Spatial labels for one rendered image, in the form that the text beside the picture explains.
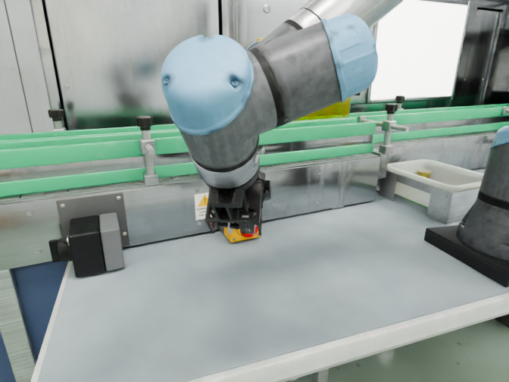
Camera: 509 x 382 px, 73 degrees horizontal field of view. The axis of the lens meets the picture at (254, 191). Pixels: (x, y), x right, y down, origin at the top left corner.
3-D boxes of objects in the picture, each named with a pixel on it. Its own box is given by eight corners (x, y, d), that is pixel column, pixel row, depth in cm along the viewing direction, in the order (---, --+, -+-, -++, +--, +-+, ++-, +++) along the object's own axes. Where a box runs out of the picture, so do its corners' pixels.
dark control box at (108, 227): (122, 250, 69) (116, 211, 66) (125, 270, 62) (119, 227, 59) (76, 258, 66) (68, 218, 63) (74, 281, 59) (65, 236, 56)
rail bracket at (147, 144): (160, 182, 70) (154, 114, 65) (167, 193, 64) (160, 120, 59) (139, 184, 68) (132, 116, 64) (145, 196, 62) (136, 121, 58)
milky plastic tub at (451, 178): (421, 185, 106) (426, 158, 103) (494, 211, 87) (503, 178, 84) (377, 193, 99) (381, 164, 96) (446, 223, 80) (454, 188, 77)
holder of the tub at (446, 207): (407, 182, 111) (410, 158, 108) (493, 213, 87) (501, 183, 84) (365, 189, 104) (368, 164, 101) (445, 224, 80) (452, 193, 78)
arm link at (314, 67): (319, 19, 39) (229, 53, 38) (376, -2, 29) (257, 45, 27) (335, 87, 42) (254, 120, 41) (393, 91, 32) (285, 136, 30)
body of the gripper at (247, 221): (210, 234, 50) (191, 200, 39) (217, 181, 53) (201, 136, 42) (263, 236, 49) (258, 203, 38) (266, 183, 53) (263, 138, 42)
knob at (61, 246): (75, 252, 64) (54, 256, 62) (70, 230, 62) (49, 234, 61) (73, 264, 60) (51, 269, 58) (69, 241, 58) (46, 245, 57)
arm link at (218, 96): (276, 74, 26) (169, 117, 25) (278, 153, 36) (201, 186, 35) (236, 12, 29) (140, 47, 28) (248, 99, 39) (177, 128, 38)
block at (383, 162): (363, 169, 101) (366, 145, 99) (388, 177, 93) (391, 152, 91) (354, 170, 100) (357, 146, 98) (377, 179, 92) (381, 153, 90)
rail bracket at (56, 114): (76, 162, 85) (67, 106, 80) (76, 169, 79) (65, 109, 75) (58, 164, 83) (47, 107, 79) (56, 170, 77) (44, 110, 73)
